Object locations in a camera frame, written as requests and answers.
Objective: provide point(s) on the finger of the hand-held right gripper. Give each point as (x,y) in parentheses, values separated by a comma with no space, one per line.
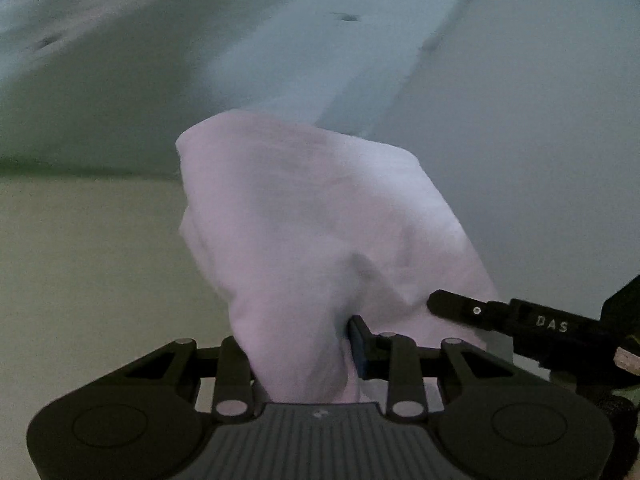
(470,309)

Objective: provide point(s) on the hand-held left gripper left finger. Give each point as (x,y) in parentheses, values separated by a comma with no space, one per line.
(232,360)

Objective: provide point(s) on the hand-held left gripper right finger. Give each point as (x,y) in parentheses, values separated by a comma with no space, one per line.
(358,347)

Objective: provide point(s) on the white cloth garment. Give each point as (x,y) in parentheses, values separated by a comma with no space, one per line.
(320,240)

